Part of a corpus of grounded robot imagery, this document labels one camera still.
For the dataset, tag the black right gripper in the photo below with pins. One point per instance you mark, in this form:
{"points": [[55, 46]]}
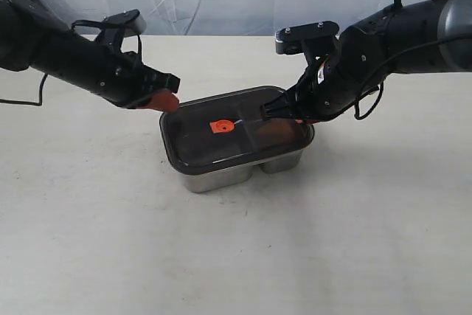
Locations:
{"points": [[295, 103]]}

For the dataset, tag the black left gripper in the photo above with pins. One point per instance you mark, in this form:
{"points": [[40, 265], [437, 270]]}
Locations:
{"points": [[139, 86]]}

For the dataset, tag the dark transparent lid orange seal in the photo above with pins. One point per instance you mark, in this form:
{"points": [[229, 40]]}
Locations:
{"points": [[220, 131]]}

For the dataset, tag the yellow toy cheese wedge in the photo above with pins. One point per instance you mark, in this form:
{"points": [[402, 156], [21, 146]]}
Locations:
{"points": [[276, 131]]}

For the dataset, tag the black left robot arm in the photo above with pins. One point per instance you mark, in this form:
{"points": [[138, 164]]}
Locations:
{"points": [[87, 54]]}

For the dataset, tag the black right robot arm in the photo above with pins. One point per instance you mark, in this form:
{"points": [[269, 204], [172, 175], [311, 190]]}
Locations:
{"points": [[343, 67]]}

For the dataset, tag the steel two-compartment lunch box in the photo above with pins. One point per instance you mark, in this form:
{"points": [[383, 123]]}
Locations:
{"points": [[236, 174]]}

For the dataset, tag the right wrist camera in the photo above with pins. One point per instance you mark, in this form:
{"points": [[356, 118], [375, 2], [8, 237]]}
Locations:
{"points": [[318, 38]]}

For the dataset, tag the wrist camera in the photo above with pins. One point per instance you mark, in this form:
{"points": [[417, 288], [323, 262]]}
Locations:
{"points": [[318, 38], [131, 21]]}

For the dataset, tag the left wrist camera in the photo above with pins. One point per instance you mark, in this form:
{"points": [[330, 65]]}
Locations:
{"points": [[131, 21]]}

